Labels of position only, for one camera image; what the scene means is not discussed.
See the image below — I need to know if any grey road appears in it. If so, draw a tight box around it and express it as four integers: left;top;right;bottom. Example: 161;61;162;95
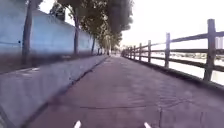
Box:
0;54;108;128

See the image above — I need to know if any river water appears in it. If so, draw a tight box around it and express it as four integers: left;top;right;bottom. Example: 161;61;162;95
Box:
139;53;224;86

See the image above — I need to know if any robot's own part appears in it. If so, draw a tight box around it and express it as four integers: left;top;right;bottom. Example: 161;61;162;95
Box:
143;121;152;128
73;120;82;128

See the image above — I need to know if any row of trees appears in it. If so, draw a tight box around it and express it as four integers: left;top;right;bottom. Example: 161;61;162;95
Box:
21;0;134;66

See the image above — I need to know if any dark kerb strip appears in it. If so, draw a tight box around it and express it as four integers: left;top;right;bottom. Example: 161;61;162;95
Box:
122;56;224;93

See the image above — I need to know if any red paved path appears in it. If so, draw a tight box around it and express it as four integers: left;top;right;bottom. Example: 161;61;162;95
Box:
24;55;224;128

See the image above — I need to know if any dark wooden fence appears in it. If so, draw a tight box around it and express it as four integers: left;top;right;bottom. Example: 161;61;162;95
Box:
120;18;224;83

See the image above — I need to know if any blue wall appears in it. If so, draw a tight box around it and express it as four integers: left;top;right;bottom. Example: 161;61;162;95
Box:
0;0;101;56

